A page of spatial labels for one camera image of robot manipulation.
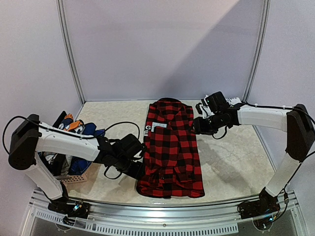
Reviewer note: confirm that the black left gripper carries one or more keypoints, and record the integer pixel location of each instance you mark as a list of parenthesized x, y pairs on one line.
[(137, 172)]

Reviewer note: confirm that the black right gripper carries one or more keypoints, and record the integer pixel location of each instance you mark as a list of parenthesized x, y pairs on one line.
[(199, 126)]

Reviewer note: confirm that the white and green raglan shirt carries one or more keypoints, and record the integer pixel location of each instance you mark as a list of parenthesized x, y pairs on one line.
[(233, 101)]

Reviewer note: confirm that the red black plaid garment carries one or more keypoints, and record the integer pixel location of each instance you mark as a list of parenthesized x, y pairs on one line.
[(171, 161)]

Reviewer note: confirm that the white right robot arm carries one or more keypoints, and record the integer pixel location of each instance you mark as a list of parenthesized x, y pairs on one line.
[(294, 121)]

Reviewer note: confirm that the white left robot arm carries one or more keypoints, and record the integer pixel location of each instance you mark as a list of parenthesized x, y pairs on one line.
[(33, 136)]

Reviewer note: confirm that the pink plastic laundry basket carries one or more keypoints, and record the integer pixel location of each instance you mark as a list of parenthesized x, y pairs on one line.
[(69, 179)]

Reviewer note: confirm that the blue garment in basket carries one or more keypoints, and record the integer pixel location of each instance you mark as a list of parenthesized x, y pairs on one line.
[(78, 165)]

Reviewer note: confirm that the white orange printed garment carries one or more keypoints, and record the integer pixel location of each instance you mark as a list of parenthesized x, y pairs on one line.
[(70, 125)]

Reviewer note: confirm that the black printed garment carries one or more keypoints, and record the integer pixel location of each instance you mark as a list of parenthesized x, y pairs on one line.
[(59, 119)]

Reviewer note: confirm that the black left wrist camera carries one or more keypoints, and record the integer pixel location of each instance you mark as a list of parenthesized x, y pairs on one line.
[(132, 147)]

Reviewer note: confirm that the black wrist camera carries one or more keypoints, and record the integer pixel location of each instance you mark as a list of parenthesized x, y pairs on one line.
[(132, 147), (212, 104)]

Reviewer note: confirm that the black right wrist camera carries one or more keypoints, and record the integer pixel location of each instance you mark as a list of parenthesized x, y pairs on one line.
[(212, 104)]

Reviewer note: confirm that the front aluminium rail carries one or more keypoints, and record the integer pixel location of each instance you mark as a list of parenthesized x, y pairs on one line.
[(203, 219)]

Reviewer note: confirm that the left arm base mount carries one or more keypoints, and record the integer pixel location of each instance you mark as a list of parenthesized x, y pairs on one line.
[(71, 208)]

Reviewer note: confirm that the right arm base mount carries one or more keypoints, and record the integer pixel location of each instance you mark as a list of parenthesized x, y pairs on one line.
[(265, 204)]

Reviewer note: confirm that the right aluminium frame post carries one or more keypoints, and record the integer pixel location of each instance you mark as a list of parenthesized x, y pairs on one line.
[(258, 49)]

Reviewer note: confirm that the aluminium frame post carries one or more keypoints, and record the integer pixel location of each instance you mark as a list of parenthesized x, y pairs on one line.
[(69, 51), (258, 49)]

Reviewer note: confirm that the left aluminium frame post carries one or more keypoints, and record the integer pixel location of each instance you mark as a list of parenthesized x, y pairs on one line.
[(69, 51)]

